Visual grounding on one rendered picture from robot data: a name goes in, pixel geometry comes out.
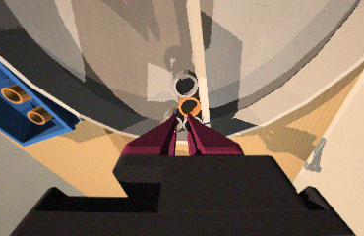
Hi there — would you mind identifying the bronze bushing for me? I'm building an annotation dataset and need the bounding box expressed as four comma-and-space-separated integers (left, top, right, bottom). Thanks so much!
179, 93, 201, 117
1, 84, 32, 104
27, 106, 54, 124

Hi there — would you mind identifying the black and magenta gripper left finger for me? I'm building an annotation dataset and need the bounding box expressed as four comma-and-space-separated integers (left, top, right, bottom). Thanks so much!
119, 113, 177, 157

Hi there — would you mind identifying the blue crate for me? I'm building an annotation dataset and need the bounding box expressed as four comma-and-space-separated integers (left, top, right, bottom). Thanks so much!
0, 62, 85, 147

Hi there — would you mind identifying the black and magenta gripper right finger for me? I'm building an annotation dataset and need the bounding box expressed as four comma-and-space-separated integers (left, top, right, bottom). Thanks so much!
187, 113, 245, 155

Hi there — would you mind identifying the grey metal bushing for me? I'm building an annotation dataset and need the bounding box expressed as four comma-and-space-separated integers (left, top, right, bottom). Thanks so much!
183, 112, 203, 131
173, 70, 198, 98
162, 108, 183, 132

